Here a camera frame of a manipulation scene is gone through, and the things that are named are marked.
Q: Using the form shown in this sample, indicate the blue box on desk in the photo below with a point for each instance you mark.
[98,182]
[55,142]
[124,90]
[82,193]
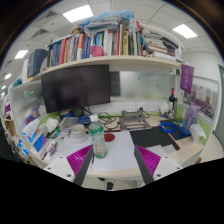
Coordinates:
[38,144]

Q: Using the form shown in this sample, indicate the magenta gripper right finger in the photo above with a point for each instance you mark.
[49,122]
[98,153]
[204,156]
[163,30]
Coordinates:
[152,166]

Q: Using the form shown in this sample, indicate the white paper sheet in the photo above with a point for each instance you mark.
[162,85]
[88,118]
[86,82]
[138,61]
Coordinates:
[120,152]

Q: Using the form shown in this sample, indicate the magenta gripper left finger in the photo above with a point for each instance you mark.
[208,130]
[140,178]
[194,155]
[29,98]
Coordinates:
[73,167]

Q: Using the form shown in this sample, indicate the black computer monitor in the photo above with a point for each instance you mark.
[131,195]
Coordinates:
[76,87]

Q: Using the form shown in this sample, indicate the plastic bag on books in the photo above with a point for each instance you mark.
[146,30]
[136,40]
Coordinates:
[105,20]

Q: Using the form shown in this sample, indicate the dark wine bottle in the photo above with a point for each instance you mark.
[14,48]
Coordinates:
[171,100]

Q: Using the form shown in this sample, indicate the white power outlet strip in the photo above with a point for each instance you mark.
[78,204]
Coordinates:
[147,107]

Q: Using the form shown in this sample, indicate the purple transparent water jug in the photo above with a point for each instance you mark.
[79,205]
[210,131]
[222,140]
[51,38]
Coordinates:
[191,116]

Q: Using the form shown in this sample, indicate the red round coaster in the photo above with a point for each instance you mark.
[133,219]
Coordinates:
[109,137]

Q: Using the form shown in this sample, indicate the purple hanging flag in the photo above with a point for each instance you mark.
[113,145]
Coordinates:
[187,73]

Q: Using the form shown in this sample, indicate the white paper cup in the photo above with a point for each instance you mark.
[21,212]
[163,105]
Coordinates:
[79,133]

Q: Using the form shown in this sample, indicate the grey metal laptop stand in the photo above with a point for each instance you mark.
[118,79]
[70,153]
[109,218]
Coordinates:
[133,121]

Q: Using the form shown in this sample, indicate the black desk mat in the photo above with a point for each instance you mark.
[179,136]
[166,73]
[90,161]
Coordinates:
[152,137]

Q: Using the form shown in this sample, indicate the green plastic water bottle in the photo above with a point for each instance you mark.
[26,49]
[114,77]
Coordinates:
[96,132]

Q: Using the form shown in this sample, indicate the stack of flat books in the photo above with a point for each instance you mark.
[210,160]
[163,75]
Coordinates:
[158,46]

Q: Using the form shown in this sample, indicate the pink container on shelf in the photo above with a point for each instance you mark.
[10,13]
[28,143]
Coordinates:
[97,51]

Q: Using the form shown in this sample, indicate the wooden wall shelf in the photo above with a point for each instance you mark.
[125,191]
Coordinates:
[121,63]

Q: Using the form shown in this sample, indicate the white tissue pack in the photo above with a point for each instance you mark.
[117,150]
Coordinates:
[196,132]

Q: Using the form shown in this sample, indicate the row of upright books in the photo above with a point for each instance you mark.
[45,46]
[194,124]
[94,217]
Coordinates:
[125,40]

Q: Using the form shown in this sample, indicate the wall poster with photos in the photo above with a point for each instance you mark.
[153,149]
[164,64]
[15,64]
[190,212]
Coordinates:
[204,93]

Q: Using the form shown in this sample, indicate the dark blue binder box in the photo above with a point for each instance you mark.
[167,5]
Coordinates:
[35,61]

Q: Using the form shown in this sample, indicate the crumpled white tissue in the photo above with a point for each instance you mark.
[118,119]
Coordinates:
[51,124]

